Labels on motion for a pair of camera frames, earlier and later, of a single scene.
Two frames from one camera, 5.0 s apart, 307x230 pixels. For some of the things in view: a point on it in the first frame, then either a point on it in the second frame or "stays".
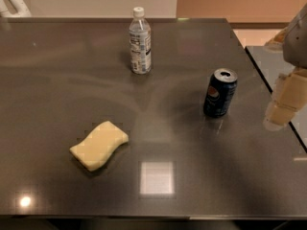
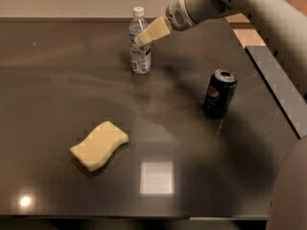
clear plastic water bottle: (140, 43) stays
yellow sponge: (98, 147) stays
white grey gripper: (297, 43) -> (177, 15)
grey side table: (271, 62) stays
